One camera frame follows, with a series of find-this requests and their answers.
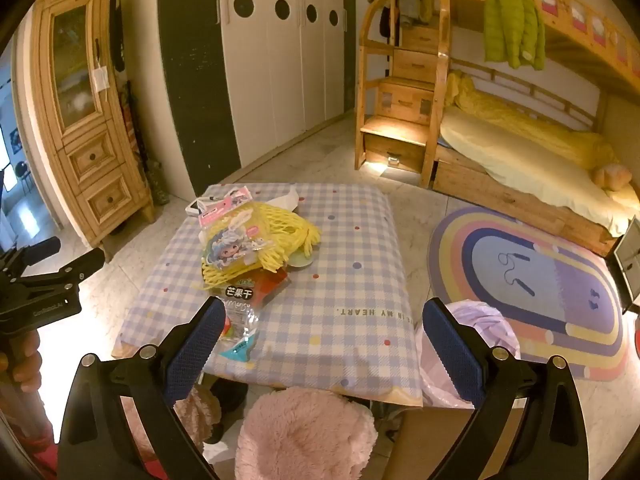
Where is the clear snack packet red label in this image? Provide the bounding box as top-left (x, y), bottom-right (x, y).
top-left (214, 266), bottom-right (292, 362)

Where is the pink fluffy stool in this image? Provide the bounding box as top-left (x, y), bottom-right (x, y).
top-left (235, 386), bottom-right (379, 480)

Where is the grey garment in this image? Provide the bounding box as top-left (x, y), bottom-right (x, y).
top-left (397, 0), bottom-right (427, 31)

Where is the wooden cabinet with drawers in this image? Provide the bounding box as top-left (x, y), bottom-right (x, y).
top-left (30, 0), bottom-right (157, 249)

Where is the cream mattress sheet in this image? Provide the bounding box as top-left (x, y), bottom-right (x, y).
top-left (438, 106), bottom-right (633, 237)

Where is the cartoon print packet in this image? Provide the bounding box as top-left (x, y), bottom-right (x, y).
top-left (197, 186), bottom-right (279, 282)

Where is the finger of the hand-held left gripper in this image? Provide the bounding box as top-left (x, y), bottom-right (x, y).
top-left (11, 237), bottom-right (62, 267)
top-left (29, 248), bottom-right (107, 287)

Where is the black cord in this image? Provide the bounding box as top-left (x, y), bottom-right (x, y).
top-left (497, 251), bottom-right (534, 297)

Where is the green puffer jacket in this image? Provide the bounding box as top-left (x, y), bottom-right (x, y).
top-left (482, 0), bottom-right (547, 71)

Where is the dark camouflage long bag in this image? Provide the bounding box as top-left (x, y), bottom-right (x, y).
top-left (121, 80), bottom-right (167, 207)

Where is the white crumpled paper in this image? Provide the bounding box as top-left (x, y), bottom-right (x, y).
top-left (270, 186), bottom-right (304, 211)

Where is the purple bin bag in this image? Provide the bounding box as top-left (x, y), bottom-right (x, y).
top-left (415, 299), bottom-right (522, 409)

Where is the tan plush toy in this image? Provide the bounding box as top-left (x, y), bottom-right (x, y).
top-left (592, 163), bottom-right (634, 192)

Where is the black hanging object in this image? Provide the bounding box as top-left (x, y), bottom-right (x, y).
top-left (109, 0), bottom-right (127, 74)

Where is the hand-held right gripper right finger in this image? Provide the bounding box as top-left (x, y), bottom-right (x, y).
top-left (421, 297), bottom-right (598, 480)

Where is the dark wardrobe door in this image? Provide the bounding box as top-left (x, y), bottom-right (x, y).
top-left (157, 0), bottom-right (242, 200)

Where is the person's left hand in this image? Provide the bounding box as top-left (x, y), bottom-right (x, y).
top-left (0, 330), bottom-right (42, 394)

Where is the white wardrobe with round holes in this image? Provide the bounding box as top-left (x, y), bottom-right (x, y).
top-left (157, 0), bottom-right (357, 200)

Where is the person's left forearm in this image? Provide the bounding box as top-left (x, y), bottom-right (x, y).
top-left (0, 387), bottom-right (53, 456)

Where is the yellow foam net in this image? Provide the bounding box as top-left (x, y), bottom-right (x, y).
top-left (200, 199), bottom-right (324, 292)

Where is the wooden staircase with drawers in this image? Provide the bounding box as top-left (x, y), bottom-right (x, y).
top-left (354, 0), bottom-right (452, 191)

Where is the wooden bunk bed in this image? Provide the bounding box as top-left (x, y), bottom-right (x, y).
top-left (432, 0), bottom-right (640, 259)

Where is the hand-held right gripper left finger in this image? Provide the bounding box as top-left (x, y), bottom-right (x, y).
top-left (56, 296), bottom-right (228, 480)

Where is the pink fluffy slipper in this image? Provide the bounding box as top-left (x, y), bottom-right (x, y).
top-left (172, 385), bottom-right (224, 454)

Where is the dark framed panel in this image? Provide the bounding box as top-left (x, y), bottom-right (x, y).
top-left (612, 232), bottom-right (640, 307)

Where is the yellow blanket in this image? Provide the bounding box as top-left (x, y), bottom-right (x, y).
top-left (445, 71), bottom-right (622, 171)

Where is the light green disc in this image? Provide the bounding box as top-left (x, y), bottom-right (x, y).
top-left (287, 251), bottom-right (317, 272)

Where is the table with checked cloth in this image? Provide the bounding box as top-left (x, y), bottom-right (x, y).
top-left (112, 182), bottom-right (424, 407)

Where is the rainbow oval rug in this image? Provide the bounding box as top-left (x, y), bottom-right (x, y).
top-left (427, 205), bottom-right (637, 384)

